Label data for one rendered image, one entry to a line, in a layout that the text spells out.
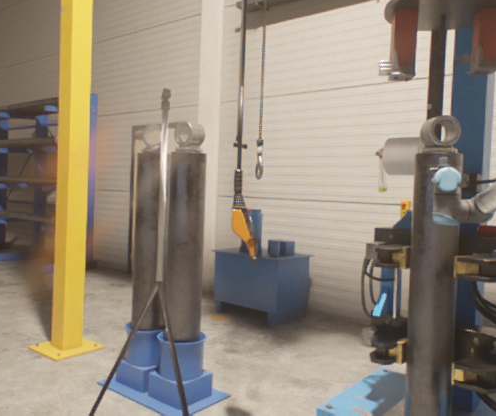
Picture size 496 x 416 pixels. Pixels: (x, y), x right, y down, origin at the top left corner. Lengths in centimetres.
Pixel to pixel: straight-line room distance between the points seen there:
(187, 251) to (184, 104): 392
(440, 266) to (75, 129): 268
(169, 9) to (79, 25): 323
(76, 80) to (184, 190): 146
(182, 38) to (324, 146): 266
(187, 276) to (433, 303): 133
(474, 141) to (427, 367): 121
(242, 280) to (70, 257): 174
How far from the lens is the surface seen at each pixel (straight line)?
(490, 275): 239
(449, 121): 254
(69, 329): 398
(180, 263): 284
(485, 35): 264
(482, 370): 242
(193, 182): 281
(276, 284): 456
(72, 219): 384
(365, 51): 509
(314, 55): 537
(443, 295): 248
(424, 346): 253
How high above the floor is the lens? 126
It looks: 1 degrees down
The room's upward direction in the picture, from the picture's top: 2 degrees clockwise
